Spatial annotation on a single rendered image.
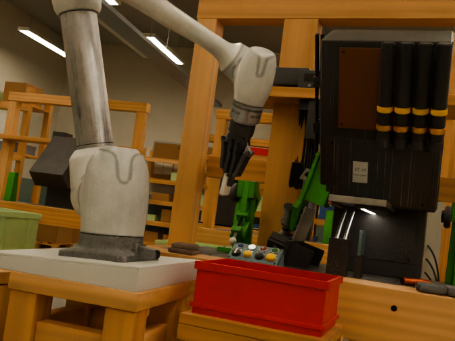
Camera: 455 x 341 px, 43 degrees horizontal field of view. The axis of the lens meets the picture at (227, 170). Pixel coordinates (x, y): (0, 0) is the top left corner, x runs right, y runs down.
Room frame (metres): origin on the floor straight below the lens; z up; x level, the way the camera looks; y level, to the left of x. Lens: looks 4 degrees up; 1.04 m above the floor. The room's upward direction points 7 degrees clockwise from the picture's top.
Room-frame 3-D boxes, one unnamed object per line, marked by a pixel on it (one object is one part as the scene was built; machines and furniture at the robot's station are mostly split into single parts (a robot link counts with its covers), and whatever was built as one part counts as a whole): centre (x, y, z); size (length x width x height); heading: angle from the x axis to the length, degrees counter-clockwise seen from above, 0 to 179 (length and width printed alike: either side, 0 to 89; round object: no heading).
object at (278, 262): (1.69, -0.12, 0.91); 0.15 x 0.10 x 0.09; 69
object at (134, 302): (1.41, 0.26, 0.83); 0.32 x 0.32 x 0.04; 73
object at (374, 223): (1.99, -0.55, 1.07); 0.30 x 0.18 x 0.34; 69
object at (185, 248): (1.80, 0.10, 0.91); 0.10 x 0.08 x 0.03; 170
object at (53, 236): (10.77, 3.07, 0.22); 1.20 x 0.81 x 0.44; 169
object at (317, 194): (1.87, -0.31, 1.17); 0.13 x 0.12 x 0.20; 69
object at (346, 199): (1.78, -0.44, 1.11); 0.39 x 0.16 x 0.03; 159
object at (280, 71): (2.21, -0.20, 1.59); 0.15 x 0.07 x 0.07; 69
